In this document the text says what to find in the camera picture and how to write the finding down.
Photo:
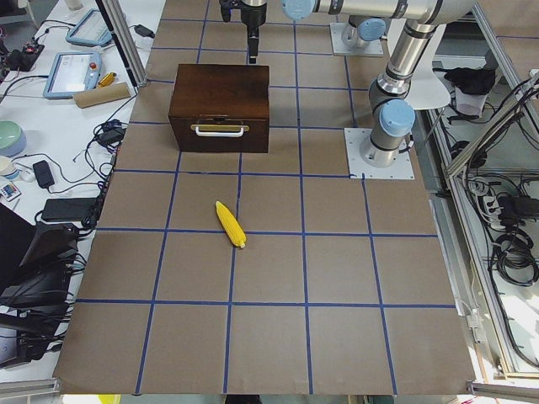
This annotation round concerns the green bowl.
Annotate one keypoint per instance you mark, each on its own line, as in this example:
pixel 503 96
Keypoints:
pixel 13 138

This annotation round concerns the far blue teach pendant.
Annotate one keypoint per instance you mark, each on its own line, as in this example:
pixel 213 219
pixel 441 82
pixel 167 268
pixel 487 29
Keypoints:
pixel 90 31

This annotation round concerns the black cloth on bin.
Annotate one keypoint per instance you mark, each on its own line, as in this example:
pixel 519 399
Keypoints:
pixel 472 81

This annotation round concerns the yellow gold tool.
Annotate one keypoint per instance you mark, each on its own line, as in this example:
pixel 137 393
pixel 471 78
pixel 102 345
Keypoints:
pixel 107 80

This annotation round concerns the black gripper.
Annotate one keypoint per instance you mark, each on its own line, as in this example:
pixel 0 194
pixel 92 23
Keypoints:
pixel 253 17

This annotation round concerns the white power strip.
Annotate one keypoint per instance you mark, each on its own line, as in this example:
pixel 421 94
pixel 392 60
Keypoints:
pixel 487 204

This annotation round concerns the wooden drawer with white handle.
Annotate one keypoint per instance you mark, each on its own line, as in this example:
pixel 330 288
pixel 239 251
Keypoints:
pixel 212 135

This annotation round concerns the near blue teach pendant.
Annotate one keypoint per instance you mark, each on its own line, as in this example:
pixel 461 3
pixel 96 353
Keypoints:
pixel 73 72

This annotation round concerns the black power brick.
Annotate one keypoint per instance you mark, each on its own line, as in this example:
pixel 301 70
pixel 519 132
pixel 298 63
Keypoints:
pixel 67 209

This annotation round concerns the white cup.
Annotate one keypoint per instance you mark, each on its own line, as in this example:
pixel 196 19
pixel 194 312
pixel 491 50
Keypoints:
pixel 7 169

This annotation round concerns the cardboard tube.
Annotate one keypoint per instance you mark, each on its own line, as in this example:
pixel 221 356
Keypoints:
pixel 101 95

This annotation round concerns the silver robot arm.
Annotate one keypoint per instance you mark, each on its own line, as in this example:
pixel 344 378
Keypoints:
pixel 394 117
pixel 368 28

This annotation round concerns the blue teach pendant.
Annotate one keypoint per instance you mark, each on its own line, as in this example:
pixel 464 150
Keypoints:
pixel 90 31
pixel 73 72

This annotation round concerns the small rgb remote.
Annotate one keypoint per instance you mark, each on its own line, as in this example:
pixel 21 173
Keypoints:
pixel 9 191

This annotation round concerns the black electronics stack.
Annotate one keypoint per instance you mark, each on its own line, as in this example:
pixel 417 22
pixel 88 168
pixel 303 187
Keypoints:
pixel 37 263

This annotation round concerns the aluminium frame post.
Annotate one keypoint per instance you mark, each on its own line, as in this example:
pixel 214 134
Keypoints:
pixel 115 21

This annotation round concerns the yellow corn cob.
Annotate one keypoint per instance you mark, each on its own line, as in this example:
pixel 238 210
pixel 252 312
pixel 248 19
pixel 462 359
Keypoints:
pixel 230 225

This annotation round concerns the dark brown wooden drawer box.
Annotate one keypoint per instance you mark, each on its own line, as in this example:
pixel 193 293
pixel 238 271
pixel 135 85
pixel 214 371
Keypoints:
pixel 214 91

